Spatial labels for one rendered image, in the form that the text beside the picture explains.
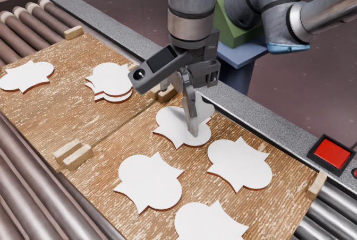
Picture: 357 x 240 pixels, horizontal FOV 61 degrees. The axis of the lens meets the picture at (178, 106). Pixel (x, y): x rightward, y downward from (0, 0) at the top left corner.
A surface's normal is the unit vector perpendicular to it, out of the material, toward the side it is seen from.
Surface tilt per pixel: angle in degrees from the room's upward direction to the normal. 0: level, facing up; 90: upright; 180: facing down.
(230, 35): 90
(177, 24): 90
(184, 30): 90
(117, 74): 0
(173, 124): 0
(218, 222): 0
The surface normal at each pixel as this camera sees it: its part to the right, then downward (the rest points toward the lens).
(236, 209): 0.01, -0.71
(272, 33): -0.85, 0.17
